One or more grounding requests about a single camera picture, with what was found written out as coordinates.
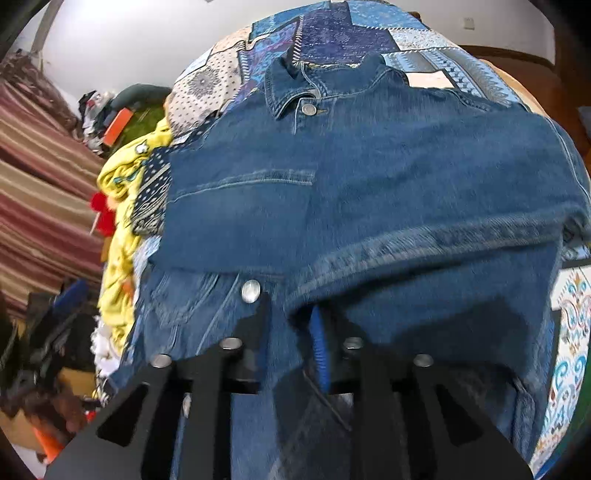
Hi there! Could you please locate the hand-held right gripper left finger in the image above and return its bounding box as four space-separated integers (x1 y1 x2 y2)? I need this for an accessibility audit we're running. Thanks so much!
44 280 271 480

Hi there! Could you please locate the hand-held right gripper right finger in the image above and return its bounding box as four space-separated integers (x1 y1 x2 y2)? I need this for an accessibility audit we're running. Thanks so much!
310 306 534 480

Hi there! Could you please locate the blue denim jacket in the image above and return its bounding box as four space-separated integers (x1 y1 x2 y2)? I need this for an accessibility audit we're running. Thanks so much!
107 54 591 480

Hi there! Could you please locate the pile of dark clothes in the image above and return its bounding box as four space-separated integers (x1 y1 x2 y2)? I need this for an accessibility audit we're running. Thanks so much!
78 91 122 155

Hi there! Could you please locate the yellow cloth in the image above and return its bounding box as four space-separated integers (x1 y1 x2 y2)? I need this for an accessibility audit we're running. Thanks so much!
95 117 174 356

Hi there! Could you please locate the red fabric piece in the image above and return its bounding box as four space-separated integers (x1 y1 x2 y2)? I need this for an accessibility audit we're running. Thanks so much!
90 191 118 237

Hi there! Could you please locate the pile of mixed clutter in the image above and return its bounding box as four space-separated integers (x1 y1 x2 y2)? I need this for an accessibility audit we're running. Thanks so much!
0 279 112 467

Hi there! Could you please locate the green cloth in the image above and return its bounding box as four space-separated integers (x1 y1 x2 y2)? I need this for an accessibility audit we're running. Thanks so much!
111 84 172 151

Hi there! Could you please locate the orange box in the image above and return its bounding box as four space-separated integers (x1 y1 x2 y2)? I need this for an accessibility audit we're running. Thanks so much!
102 108 129 146

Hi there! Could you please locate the striped red brown curtain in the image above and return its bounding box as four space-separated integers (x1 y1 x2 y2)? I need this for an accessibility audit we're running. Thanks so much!
0 51 107 319

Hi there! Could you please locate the blue patchwork printed blanket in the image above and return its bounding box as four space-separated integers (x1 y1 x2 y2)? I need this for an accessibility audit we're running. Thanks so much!
131 0 591 480

